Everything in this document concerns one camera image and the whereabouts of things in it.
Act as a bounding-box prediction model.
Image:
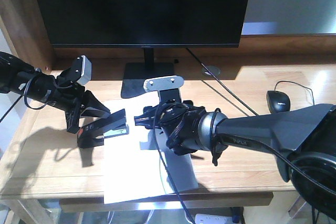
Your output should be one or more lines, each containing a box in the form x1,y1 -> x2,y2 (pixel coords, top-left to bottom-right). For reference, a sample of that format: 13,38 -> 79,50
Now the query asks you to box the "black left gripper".
46,69 -> 110,134

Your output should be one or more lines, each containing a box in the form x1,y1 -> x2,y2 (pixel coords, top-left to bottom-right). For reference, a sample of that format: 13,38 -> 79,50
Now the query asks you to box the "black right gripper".
134,89 -> 207,155

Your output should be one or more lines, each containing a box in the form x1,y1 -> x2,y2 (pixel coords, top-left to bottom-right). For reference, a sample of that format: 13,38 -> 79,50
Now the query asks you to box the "white paper sheet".
103,93 -> 198,204

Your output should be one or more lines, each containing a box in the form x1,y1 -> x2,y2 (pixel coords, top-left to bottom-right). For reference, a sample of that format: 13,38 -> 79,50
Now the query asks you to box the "black and orange stapler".
77,109 -> 129,148

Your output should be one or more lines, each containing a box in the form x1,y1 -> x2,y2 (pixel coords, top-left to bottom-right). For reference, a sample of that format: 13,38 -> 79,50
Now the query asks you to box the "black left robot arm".
1,52 -> 110,134

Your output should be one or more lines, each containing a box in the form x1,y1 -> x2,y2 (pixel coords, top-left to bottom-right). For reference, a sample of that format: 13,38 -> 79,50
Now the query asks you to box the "black monitor stand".
120,47 -> 175,99

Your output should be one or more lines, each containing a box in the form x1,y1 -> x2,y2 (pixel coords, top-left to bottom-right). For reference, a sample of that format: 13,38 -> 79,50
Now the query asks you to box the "black computer monitor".
37,0 -> 248,48

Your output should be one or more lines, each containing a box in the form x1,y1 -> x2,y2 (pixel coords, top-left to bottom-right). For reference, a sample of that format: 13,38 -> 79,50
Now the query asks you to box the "black computer mouse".
266,90 -> 290,114

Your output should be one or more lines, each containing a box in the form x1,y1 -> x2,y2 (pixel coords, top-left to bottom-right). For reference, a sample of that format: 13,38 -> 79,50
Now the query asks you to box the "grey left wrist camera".
70,55 -> 92,86

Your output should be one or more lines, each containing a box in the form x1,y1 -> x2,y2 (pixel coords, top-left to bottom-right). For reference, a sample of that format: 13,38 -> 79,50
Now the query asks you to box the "black monitor cable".
185,48 -> 259,116

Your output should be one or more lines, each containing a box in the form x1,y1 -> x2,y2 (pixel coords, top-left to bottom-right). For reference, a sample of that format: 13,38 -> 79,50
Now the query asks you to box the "grey desk cable grommet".
202,66 -> 221,77

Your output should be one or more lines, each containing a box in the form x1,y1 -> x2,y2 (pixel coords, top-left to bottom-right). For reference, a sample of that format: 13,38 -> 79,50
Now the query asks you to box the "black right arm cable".
153,103 -> 336,224

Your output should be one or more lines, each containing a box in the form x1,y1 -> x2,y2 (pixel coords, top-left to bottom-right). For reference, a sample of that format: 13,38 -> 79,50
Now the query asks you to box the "thin mouse cable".
274,80 -> 316,105

